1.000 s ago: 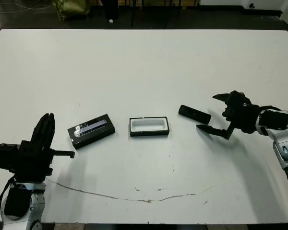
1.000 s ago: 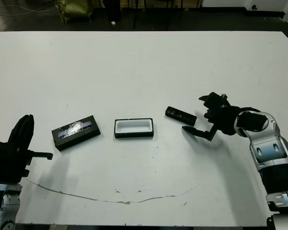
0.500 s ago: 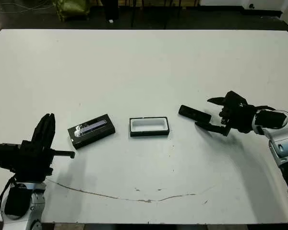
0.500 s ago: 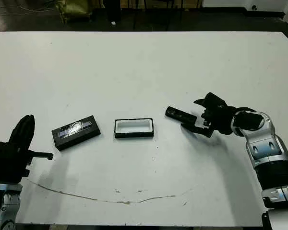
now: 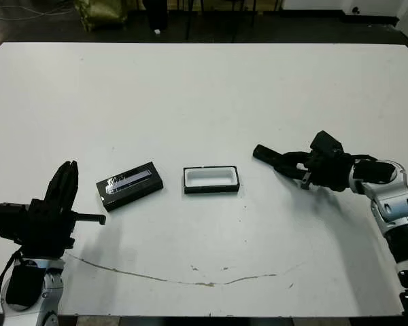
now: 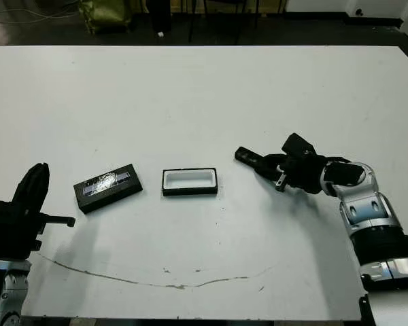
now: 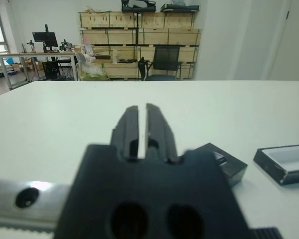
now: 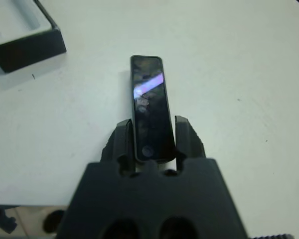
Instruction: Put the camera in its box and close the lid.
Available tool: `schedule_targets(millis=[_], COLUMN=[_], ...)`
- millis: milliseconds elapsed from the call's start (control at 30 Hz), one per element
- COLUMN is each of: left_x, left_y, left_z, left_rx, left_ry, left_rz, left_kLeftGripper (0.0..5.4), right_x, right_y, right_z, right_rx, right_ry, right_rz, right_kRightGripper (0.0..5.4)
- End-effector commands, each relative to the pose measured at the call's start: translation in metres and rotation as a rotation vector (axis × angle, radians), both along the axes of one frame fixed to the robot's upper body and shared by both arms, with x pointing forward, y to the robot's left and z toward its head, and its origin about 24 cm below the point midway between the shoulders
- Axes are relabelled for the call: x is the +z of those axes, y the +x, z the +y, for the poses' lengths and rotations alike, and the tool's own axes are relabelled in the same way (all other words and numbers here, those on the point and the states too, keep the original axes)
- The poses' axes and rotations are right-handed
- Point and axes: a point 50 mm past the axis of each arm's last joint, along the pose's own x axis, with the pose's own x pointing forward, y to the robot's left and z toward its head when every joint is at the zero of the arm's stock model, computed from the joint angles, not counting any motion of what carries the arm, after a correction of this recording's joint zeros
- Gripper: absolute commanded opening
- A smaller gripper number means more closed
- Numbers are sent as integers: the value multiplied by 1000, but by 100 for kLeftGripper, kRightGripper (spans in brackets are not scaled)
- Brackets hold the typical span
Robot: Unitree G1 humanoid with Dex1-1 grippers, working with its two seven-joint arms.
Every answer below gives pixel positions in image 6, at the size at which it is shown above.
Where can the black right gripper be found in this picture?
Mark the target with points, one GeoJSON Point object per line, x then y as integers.
{"type": "Point", "coordinates": [302, 173]}

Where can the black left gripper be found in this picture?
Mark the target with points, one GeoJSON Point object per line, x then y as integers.
{"type": "Point", "coordinates": [13, 231]}

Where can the slim black camera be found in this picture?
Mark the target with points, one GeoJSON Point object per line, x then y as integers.
{"type": "Point", "coordinates": [245, 155]}

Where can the black printed box lid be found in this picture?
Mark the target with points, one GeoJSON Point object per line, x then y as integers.
{"type": "Point", "coordinates": [109, 193]}

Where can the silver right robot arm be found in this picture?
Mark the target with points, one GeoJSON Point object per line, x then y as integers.
{"type": "Point", "coordinates": [367, 207]}

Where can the black box base white inset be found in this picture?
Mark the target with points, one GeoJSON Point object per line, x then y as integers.
{"type": "Point", "coordinates": [190, 190]}

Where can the black chair legs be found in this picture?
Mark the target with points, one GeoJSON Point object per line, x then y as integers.
{"type": "Point", "coordinates": [224, 13]}

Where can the black round knob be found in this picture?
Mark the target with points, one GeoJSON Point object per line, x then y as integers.
{"type": "Point", "coordinates": [359, 13]}

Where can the yellow green sack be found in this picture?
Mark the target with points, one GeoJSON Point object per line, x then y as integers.
{"type": "Point", "coordinates": [107, 15]}

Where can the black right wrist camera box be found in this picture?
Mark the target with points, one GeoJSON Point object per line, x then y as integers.
{"type": "Point", "coordinates": [297, 144]}

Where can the black upright post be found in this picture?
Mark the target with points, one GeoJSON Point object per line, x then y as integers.
{"type": "Point", "coordinates": [161, 15]}

